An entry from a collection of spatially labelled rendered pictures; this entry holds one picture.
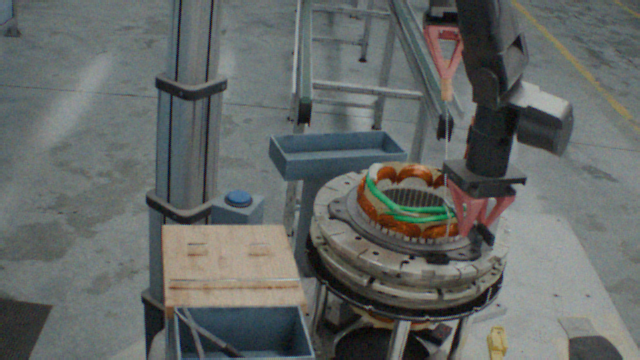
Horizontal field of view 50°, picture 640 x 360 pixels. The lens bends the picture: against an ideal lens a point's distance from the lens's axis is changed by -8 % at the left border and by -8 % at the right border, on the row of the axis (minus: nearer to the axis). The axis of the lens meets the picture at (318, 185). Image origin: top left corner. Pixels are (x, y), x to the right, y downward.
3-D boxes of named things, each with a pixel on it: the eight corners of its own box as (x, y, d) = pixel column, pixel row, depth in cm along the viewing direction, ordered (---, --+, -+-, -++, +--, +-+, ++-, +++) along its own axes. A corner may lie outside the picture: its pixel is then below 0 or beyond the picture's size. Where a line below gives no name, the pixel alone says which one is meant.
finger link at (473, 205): (503, 243, 98) (519, 182, 94) (460, 249, 96) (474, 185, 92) (479, 220, 104) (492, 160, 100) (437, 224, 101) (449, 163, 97)
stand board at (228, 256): (305, 317, 99) (307, 303, 98) (165, 319, 94) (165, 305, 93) (282, 237, 116) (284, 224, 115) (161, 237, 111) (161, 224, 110)
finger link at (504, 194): (505, 243, 98) (520, 182, 94) (462, 249, 96) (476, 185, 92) (481, 219, 104) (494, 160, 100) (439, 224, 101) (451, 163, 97)
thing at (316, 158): (365, 245, 165) (385, 130, 152) (384, 273, 156) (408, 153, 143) (258, 256, 156) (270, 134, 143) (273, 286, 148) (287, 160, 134)
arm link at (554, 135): (501, 31, 89) (471, 65, 84) (585, 56, 83) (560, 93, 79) (500, 105, 97) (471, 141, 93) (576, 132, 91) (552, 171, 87)
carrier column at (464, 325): (460, 366, 128) (488, 274, 118) (447, 366, 128) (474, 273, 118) (457, 357, 131) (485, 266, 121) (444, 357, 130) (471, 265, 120)
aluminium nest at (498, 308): (505, 314, 147) (508, 305, 146) (472, 324, 143) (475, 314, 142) (473, 282, 157) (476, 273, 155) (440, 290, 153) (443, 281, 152)
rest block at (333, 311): (356, 313, 136) (360, 291, 134) (337, 325, 132) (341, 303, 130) (338, 302, 139) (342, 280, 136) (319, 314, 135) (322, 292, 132)
